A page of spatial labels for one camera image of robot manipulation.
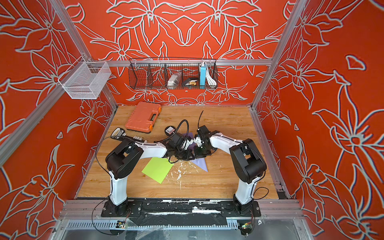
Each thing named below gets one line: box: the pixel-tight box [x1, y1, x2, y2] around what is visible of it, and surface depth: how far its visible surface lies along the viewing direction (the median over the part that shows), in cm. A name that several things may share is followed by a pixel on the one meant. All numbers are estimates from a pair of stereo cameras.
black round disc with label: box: [164, 125, 176, 137], surface depth 105 cm
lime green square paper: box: [141, 157, 175, 184], surface depth 87 cm
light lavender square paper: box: [191, 157, 209, 173], surface depth 89 cm
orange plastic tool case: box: [125, 101, 162, 133], surface depth 109 cm
